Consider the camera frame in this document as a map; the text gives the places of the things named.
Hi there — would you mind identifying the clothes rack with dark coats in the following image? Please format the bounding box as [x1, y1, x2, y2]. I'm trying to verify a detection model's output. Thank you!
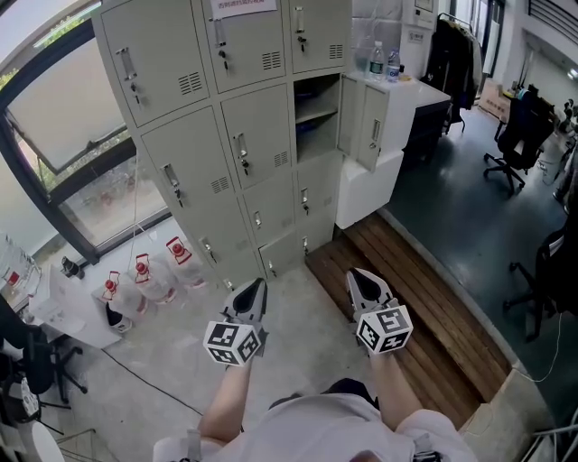
[419, 12, 485, 135]

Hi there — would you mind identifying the black floor cable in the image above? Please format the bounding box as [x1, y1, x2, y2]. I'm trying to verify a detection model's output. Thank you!
[99, 346, 205, 417]

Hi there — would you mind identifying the black window frame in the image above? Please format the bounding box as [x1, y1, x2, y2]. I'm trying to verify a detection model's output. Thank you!
[0, 17, 171, 266]

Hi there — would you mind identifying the grey shoulder strap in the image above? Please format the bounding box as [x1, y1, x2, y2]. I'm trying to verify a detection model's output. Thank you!
[412, 431, 443, 462]
[182, 428, 203, 462]

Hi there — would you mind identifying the person's black shoe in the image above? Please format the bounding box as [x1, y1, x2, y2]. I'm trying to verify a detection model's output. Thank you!
[269, 392, 303, 411]
[325, 377, 379, 410]

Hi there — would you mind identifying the person's white shirt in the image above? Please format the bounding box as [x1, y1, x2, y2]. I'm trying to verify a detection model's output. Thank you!
[152, 393, 480, 462]

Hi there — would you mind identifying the set of dark locker keys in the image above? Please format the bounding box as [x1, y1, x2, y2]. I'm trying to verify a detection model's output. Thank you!
[128, 35, 378, 291]

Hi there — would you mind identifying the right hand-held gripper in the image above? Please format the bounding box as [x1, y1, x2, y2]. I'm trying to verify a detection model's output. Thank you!
[346, 269, 415, 358]

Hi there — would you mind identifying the blue label water bottle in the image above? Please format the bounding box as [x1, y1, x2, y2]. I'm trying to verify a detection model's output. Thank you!
[386, 48, 402, 84]

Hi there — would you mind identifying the black and white slipper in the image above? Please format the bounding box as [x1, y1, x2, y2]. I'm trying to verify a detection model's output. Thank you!
[105, 302, 134, 334]

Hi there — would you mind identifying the thin metal wire stand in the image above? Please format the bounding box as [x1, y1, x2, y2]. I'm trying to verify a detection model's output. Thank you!
[51, 426, 100, 462]

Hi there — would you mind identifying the person's right forearm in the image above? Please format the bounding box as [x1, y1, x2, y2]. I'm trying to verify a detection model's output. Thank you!
[368, 351, 431, 437]

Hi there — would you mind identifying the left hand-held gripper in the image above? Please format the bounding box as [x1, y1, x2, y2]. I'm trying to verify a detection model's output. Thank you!
[202, 278, 271, 370]

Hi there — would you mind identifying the green label water bottle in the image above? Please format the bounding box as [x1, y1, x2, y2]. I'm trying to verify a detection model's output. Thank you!
[368, 41, 386, 82]

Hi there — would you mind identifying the white round stool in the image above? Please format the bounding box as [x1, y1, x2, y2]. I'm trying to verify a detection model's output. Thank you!
[31, 422, 67, 462]

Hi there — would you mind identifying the white wall device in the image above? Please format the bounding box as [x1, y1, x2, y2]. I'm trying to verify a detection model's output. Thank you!
[412, 0, 438, 27]

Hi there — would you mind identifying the white paper sign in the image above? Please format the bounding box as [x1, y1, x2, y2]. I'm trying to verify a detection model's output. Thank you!
[210, 0, 278, 21]

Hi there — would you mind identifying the grey metal locker cabinet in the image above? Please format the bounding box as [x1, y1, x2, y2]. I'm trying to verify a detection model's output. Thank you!
[91, 0, 392, 291]

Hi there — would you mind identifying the wooden slat platform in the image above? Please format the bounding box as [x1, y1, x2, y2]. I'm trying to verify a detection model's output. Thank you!
[305, 210, 514, 430]

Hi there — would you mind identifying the thin white cord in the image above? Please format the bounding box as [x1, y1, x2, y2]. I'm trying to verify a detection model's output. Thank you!
[127, 154, 151, 283]

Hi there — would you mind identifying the black office chair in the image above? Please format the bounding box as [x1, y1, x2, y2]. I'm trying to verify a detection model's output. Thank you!
[502, 225, 578, 344]
[0, 295, 89, 425]
[482, 92, 555, 196]

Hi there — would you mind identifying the small black desktop device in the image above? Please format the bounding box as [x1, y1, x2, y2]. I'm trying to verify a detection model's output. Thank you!
[61, 255, 86, 280]

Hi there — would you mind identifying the white low table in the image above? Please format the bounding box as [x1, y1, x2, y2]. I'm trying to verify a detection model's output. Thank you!
[27, 263, 123, 349]

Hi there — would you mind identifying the translucent plastic wrapped panel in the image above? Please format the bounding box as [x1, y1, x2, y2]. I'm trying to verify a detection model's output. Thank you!
[350, 15, 404, 77]

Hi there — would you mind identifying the person's left forearm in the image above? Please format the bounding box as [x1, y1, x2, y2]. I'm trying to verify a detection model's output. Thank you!
[198, 360, 255, 448]

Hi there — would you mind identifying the brown cardboard box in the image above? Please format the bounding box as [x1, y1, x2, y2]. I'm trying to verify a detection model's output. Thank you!
[480, 77, 512, 122]

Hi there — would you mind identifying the clear rack with red parts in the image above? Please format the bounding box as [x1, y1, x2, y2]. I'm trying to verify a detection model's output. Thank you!
[0, 233, 42, 299]

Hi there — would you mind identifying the white counter unit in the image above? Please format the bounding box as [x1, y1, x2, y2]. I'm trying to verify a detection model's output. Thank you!
[334, 71, 452, 230]

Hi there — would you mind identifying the black white patterned box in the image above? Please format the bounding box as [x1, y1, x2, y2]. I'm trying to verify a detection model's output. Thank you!
[18, 376, 41, 417]

